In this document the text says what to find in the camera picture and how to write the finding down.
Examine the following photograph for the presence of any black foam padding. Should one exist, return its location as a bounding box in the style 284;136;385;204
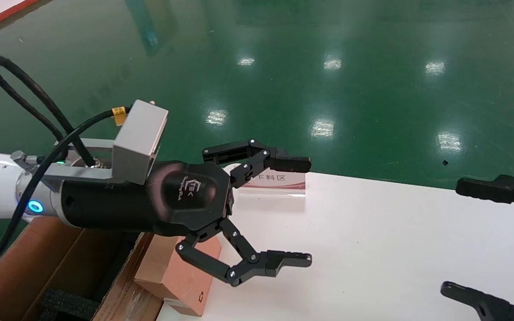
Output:
38;289;101;321

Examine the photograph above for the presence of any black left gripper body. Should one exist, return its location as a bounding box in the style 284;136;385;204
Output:
58;160;234;238

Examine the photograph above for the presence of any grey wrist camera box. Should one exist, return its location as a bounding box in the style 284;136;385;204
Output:
112;99;169;185

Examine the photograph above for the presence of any large cardboard box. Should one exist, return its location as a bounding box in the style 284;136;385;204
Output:
0;216;168;321

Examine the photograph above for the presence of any acrylic sign with red stripe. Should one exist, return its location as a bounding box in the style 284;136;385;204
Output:
232;163;307;198

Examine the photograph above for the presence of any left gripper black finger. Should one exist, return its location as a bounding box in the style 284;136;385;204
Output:
175;218;313;287
202;139;312;188

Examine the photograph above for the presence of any small cardboard box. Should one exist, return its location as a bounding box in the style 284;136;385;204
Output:
134;234;223;317

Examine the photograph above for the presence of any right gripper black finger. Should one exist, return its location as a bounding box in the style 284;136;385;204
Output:
440;281;514;321
456;174;514;223

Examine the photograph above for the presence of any black cable with yellow tag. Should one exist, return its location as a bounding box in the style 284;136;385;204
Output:
0;106;133;264

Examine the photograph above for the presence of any grey metal camera bracket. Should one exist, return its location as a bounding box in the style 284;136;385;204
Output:
41;138;119;182

